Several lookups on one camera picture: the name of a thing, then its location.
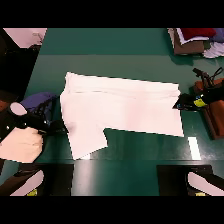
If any blue garment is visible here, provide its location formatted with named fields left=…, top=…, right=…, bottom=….
left=210, top=28, right=224, bottom=44

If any orange-brown garment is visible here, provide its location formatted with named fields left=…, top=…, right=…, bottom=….
left=192, top=77, right=224, bottom=141

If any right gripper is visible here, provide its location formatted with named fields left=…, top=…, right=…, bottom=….
left=173, top=93, right=206, bottom=111

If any pale garment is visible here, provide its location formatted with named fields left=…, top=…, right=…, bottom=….
left=3, top=28, right=48, bottom=50

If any white shirt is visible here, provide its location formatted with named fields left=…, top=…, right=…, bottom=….
left=59, top=71, right=185, bottom=161

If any white garment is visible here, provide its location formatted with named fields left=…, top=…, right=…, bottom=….
left=202, top=41, right=224, bottom=60

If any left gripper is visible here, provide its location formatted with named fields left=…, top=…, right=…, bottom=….
left=44, top=118, right=70, bottom=136

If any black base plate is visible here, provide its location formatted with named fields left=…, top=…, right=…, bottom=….
left=156, top=164, right=214, bottom=197
left=18, top=162, right=75, bottom=197

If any cream garment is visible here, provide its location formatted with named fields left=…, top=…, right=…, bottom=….
left=0, top=126, right=45, bottom=164

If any purple garment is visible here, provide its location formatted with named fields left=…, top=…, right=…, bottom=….
left=20, top=92, right=58, bottom=125

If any red garment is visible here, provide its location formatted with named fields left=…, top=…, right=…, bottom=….
left=180, top=28, right=218, bottom=41

